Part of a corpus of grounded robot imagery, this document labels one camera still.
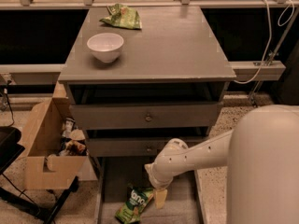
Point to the open bottom grey drawer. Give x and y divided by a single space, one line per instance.
182 205

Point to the grey wooden drawer cabinet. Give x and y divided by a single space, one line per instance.
173 60

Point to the cardboard box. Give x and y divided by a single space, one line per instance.
41 138

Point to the crumpled green chip bag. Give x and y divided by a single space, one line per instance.
122 16

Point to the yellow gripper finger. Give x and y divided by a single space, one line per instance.
160 197

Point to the top grey drawer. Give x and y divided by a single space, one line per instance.
105 117

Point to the green rice chip bag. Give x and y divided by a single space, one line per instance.
137 200

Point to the white ceramic bowl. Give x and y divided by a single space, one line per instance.
106 47

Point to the metal railing frame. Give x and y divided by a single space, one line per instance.
37 3

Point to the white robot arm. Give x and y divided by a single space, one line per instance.
261 154

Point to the middle grey drawer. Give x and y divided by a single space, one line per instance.
121 147

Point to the snack packets in box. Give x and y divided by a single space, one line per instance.
72 142

